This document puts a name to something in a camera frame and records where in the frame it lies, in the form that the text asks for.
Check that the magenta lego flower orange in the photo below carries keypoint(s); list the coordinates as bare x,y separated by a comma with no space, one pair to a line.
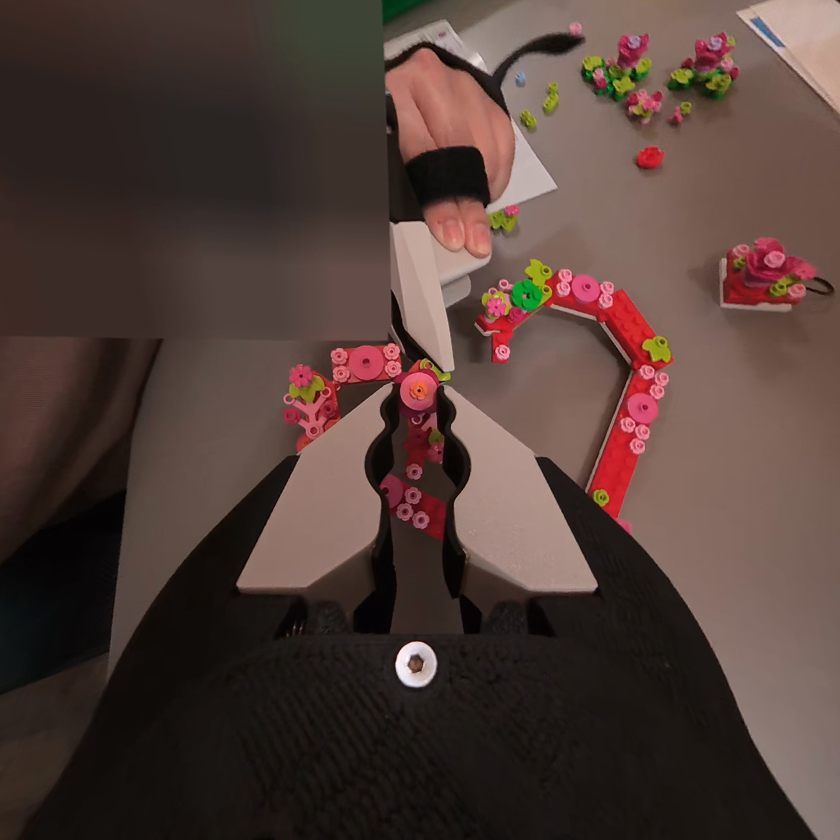
418,392

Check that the small red lego piece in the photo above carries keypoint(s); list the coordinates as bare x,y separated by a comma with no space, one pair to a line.
649,157

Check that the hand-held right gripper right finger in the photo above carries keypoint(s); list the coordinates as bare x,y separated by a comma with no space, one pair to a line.
525,518

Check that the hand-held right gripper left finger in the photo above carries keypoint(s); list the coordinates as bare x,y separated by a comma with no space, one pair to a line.
308,512

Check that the dark teal chair seat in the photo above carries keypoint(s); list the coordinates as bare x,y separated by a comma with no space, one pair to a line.
52,590

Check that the lego rose and leaves cluster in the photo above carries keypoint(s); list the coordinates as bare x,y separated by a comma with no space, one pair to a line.
617,65
705,65

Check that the lime lego plant piece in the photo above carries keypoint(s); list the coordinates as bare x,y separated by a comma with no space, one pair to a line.
528,119
551,95

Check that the small pink lime lego flower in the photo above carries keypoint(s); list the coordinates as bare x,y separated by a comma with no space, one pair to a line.
504,220

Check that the small lego heart charm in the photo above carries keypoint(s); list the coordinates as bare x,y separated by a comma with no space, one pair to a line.
768,275

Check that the person's grey-brown clothing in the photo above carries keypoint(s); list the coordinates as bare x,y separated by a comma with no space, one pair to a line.
59,426

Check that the person's left hand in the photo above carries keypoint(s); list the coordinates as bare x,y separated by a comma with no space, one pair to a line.
453,111

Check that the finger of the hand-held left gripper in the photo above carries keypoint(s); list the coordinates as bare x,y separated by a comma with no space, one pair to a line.
426,295

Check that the tiny pink lime lego piece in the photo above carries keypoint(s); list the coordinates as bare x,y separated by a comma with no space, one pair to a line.
679,113

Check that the green plastic bin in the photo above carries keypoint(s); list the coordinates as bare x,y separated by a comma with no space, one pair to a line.
407,8

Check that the white paper sheet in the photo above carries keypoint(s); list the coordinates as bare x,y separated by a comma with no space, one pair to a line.
800,39

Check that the lego instruction booklet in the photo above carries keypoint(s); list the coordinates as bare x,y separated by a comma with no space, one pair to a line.
528,177

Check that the red lego heart frame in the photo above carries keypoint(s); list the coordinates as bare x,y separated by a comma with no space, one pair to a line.
617,315

